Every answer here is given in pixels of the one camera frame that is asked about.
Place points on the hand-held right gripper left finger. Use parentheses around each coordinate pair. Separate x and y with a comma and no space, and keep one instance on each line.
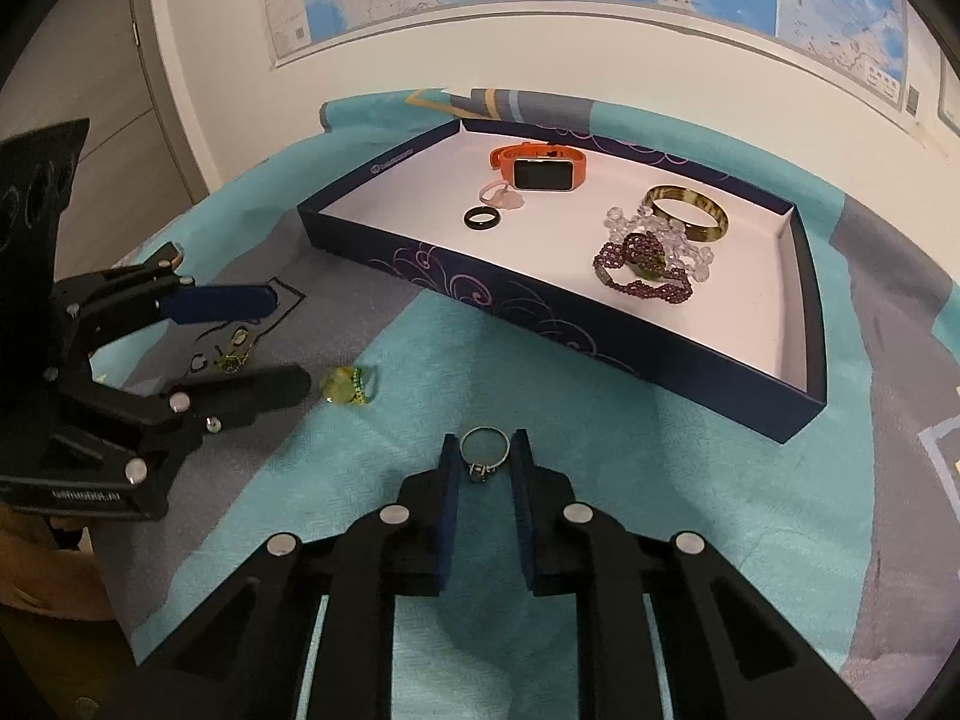
(448,510)

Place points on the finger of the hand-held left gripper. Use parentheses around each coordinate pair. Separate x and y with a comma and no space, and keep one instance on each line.
(217,302)
(255,388)

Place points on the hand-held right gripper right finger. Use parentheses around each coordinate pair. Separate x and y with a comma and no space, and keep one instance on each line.
(523,510)

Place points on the green gold pendant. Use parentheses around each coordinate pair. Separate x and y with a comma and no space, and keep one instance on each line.
(231,362)

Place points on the green brown bangle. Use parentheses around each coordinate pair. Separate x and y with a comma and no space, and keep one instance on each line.
(701,231)

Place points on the orange smart watch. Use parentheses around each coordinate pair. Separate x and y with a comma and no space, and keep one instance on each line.
(540,174)

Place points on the person's left hand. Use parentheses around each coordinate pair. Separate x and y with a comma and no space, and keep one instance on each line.
(37,562)

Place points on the teal grey printed blanket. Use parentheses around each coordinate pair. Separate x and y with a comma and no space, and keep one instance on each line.
(525,390)

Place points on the wooden door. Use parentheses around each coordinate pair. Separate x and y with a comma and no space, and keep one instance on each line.
(97,90)

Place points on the white wall socket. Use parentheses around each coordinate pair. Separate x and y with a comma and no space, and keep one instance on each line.
(951,97)

